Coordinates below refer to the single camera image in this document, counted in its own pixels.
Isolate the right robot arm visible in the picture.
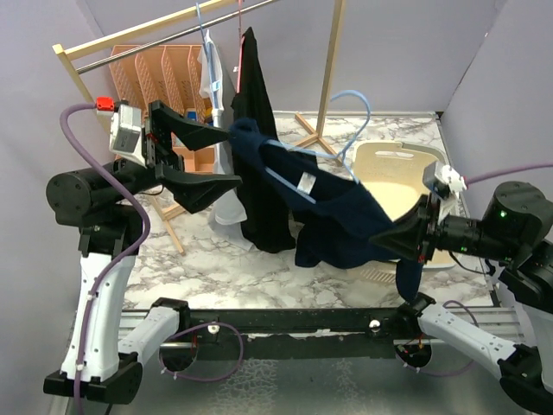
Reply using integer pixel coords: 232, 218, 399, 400
371, 182, 552, 414

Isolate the cream laundry basket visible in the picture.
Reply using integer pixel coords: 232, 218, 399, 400
347, 141, 454, 285

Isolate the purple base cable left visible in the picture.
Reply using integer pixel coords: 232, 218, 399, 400
158, 322, 245, 384

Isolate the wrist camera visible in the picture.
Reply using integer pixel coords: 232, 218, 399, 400
422, 161, 467, 201
109, 104, 146, 168

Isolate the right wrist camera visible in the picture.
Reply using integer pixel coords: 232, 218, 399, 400
422, 161, 467, 201

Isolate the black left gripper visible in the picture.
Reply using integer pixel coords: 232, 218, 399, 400
101, 100, 242, 210

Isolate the black t shirt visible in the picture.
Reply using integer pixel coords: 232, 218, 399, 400
231, 28, 296, 253

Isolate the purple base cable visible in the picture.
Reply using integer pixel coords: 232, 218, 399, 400
158, 322, 245, 384
401, 300, 480, 378

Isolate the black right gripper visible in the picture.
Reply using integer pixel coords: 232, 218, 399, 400
368, 188, 517, 263

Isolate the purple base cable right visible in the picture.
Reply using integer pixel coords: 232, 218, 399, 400
401, 300, 480, 378

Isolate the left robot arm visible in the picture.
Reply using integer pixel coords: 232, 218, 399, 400
43, 97, 240, 405

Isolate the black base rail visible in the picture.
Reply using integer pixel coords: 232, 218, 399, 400
169, 306, 422, 361

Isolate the wooden clothes rack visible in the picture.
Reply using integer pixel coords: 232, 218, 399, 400
52, 0, 347, 256

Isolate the pink plastic organizer basket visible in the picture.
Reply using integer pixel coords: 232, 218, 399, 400
108, 43, 217, 175

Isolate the white t shirt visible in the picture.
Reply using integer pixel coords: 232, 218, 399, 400
198, 31, 252, 251

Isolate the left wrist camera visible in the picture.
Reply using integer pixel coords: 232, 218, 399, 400
109, 104, 146, 168

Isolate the pink clothes hanger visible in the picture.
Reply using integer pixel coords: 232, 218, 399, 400
234, 0, 244, 93

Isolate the navy blue t shirt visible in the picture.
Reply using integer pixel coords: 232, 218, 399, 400
227, 117, 427, 303

